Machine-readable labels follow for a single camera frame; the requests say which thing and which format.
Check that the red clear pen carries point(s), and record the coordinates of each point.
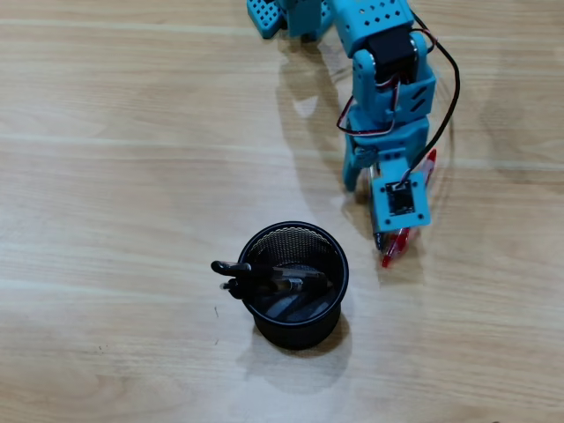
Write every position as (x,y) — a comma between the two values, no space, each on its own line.
(394,247)

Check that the clear pen with black clip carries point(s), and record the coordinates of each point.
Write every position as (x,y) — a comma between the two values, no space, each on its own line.
(240,267)

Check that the black pen with chrome tip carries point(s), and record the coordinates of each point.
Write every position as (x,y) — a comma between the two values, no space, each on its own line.
(247,288)

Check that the black mesh pen holder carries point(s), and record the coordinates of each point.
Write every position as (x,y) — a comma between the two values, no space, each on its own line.
(299,337)

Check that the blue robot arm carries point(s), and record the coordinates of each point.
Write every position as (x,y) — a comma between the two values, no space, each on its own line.
(379,17)

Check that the blue wrist camera module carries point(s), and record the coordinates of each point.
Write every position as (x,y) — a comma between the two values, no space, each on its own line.
(401,200)

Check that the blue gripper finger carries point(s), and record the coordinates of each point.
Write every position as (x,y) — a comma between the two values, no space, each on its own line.
(352,169)

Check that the clear pen with grey grip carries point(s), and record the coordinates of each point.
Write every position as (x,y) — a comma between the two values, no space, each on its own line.
(379,240)

